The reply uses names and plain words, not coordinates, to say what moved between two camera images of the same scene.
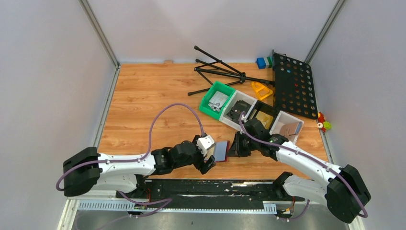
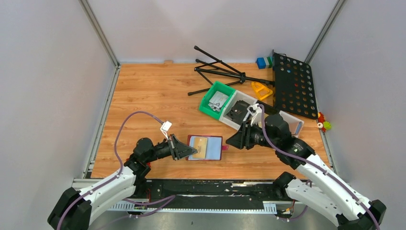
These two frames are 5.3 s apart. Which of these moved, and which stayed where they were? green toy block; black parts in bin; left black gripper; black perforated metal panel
Moved: left black gripper
Stayed: green toy block; black parts in bin; black perforated metal panel
